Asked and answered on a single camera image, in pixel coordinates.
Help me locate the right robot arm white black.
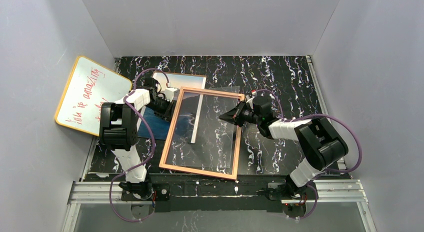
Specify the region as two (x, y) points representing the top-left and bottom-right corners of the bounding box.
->
(219, 96), (349, 191)

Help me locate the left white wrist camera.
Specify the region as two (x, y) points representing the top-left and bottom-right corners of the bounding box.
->
(163, 87), (180, 102)

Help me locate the seascape photo on board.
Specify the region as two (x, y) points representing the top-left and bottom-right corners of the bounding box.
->
(140, 72), (206, 140)

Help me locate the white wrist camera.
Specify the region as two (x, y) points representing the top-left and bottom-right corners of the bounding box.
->
(163, 87), (180, 102)
(245, 90), (257, 109)

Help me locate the yellow-framed whiteboard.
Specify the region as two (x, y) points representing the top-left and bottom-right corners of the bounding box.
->
(54, 56), (133, 136)

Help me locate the aluminium rail front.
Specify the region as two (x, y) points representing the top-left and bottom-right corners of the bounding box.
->
(62, 175), (376, 232)

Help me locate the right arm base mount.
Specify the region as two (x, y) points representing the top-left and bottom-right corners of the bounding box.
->
(256, 182), (319, 217)

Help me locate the pink wooden picture frame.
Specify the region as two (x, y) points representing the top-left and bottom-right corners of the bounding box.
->
(159, 87), (245, 181)

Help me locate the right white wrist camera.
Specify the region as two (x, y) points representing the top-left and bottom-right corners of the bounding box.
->
(245, 90), (257, 109)

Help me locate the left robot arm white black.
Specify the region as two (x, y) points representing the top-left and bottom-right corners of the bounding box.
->
(99, 77), (180, 184)

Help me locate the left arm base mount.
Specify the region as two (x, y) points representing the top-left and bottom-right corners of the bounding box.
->
(118, 182), (171, 202)

